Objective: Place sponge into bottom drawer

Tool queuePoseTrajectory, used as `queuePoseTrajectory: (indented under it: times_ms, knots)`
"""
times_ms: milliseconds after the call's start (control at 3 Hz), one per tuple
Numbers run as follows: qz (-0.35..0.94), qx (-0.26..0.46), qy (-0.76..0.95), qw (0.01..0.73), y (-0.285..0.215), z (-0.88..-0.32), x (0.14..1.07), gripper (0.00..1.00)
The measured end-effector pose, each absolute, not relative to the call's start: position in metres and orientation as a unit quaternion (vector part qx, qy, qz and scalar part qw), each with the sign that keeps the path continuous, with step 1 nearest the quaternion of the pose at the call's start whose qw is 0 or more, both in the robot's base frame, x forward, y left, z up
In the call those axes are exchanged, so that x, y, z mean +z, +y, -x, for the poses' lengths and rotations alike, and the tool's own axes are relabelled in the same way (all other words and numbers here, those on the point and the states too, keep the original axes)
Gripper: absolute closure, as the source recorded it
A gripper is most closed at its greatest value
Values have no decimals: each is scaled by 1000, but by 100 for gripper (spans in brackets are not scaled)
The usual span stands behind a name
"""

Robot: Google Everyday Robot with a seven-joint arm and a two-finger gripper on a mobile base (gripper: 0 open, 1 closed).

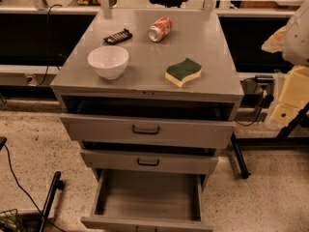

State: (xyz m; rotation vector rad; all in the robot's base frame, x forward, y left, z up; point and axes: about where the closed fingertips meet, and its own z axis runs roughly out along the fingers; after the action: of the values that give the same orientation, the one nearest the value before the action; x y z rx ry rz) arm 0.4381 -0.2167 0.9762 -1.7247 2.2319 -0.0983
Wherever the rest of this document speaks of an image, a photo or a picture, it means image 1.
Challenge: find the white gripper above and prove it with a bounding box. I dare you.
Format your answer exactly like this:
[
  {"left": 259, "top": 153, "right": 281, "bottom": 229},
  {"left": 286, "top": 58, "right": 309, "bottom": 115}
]
[{"left": 262, "top": 26, "right": 309, "bottom": 130}]

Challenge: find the green yellow sponge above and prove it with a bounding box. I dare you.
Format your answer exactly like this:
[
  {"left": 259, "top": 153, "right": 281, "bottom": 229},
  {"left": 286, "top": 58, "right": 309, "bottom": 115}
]
[{"left": 165, "top": 58, "right": 202, "bottom": 87}]

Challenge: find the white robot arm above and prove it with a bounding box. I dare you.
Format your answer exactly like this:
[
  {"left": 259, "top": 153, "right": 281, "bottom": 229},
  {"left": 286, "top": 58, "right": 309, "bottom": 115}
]
[{"left": 262, "top": 0, "right": 309, "bottom": 129}]

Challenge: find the grey metal drawer cabinet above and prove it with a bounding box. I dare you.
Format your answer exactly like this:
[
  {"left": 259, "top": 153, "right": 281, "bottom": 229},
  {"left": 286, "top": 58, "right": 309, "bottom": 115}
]
[{"left": 50, "top": 8, "right": 245, "bottom": 176}]

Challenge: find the grey top drawer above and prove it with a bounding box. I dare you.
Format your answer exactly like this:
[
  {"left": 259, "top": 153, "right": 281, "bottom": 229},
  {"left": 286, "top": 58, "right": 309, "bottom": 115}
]
[{"left": 61, "top": 113, "right": 235, "bottom": 149}]

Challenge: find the grey middle drawer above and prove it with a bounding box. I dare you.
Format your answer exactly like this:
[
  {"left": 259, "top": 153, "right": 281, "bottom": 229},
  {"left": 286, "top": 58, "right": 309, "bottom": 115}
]
[{"left": 80, "top": 150, "right": 218, "bottom": 175}]

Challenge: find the grey open bottom drawer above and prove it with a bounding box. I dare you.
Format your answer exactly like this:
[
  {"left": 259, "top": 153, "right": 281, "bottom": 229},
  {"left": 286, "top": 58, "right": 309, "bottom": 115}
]
[{"left": 81, "top": 170, "right": 213, "bottom": 232}]

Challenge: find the orange soda can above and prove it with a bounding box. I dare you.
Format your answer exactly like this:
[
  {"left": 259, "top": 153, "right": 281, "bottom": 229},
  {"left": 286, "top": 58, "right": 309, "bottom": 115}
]
[{"left": 148, "top": 16, "right": 173, "bottom": 43}]

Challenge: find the black snack bar wrapper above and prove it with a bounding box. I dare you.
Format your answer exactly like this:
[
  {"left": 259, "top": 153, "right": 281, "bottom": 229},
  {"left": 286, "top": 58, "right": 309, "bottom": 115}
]
[{"left": 103, "top": 29, "right": 132, "bottom": 45}]

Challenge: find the white bowl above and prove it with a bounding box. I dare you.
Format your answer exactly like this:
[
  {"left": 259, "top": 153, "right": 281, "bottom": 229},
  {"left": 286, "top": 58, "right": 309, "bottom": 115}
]
[{"left": 88, "top": 45, "right": 129, "bottom": 79}]

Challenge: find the black stand leg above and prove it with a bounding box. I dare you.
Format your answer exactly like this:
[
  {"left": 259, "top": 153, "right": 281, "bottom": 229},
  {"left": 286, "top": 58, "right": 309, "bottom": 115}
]
[{"left": 36, "top": 171, "right": 64, "bottom": 232}]

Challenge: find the black table leg frame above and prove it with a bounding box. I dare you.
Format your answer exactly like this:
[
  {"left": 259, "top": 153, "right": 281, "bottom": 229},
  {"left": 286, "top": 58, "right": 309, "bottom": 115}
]
[{"left": 231, "top": 103, "right": 309, "bottom": 179}]

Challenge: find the black floor cable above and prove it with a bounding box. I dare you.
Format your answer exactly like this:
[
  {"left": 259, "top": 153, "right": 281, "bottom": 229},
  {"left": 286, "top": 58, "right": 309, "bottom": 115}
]
[{"left": 2, "top": 143, "right": 67, "bottom": 232}]

